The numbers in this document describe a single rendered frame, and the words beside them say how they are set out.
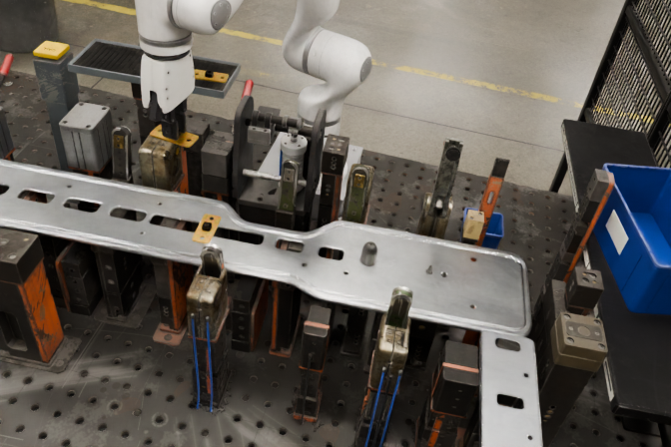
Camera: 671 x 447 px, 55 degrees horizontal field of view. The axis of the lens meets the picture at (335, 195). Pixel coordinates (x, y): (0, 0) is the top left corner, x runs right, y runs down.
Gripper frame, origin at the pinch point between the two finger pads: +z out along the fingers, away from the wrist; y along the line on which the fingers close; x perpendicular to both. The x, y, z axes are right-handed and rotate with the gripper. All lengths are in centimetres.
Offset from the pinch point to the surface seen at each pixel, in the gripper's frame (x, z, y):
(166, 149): -11.5, 18.0, -13.0
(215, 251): 14.1, 16.0, 11.2
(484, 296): 62, 26, -10
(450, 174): 48, 12, -26
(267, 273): 20.8, 26.3, 3.4
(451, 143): 47, 5, -27
